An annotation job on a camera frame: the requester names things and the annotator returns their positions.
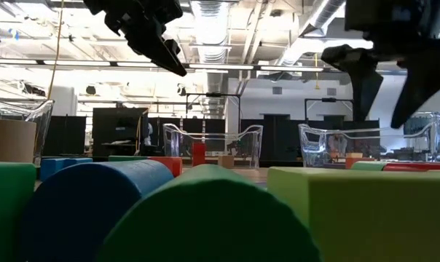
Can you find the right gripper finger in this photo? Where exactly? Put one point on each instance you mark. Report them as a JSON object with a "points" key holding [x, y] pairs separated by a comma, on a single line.
{"points": [[427, 80], [362, 72]]}

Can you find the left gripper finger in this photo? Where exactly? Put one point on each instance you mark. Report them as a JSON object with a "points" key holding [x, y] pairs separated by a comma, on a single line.
{"points": [[172, 46], [154, 45]]}

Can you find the red cylinder block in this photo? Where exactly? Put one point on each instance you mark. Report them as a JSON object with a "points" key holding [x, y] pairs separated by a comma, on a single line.
{"points": [[169, 165], [416, 167]]}

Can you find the orange block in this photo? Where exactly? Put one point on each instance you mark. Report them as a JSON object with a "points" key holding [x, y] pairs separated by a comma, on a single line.
{"points": [[354, 160]]}

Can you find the red rectangular block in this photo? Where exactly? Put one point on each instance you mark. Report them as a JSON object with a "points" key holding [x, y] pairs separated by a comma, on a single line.
{"points": [[199, 154]]}

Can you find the green cylinder block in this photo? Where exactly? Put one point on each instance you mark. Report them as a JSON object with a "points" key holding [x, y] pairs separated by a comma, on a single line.
{"points": [[205, 225], [127, 158]]}

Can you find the small natural wood block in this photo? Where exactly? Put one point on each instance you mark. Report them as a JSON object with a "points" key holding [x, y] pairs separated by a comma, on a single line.
{"points": [[226, 162]]}

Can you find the blue cylinder block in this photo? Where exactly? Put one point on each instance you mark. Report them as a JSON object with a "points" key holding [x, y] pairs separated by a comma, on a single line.
{"points": [[81, 211]]}

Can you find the person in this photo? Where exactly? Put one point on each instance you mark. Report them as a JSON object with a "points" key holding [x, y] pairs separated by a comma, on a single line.
{"points": [[338, 143]]}

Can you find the ceiling light strip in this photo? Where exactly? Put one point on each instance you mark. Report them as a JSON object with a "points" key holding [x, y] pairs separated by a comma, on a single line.
{"points": [[78, 63]]}

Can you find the clear plastic bin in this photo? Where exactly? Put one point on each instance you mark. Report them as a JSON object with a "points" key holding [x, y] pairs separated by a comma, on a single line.
{"points": [[45, 116], [249, 145], [314, 145]]}

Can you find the black cabinet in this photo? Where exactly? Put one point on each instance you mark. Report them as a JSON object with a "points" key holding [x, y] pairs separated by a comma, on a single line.
{"points": [[118, 127]]}

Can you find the green rectangular block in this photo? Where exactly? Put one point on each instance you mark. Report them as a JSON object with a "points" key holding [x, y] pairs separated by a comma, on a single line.
{"points": [[378, 167]]}

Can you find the black partition panel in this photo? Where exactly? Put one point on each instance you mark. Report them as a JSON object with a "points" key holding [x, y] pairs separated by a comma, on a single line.
{"points": [[65, 134]]}

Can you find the light green arch block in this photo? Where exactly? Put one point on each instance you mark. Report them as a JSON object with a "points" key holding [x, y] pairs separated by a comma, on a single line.
{"points": [[369, 218]]}

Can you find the blue rectangular block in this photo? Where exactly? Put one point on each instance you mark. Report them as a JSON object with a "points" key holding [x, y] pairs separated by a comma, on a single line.
{"points": [[59, 167]]}

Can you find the natural wood cylinder block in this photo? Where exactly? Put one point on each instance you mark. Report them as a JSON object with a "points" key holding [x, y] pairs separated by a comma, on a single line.
{"points": [[12, 142]]}

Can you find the black gantry frame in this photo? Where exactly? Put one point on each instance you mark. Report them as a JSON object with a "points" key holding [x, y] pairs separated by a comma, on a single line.
{"points": [[329, 99], [212, 94]]}

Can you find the long black partition wall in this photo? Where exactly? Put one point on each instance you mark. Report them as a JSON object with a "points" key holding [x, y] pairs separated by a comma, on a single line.
{"points": [[278, 138]]}

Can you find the black aluminium table frame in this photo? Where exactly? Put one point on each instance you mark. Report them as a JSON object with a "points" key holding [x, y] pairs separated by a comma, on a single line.
{"points": [[282, 163]]}

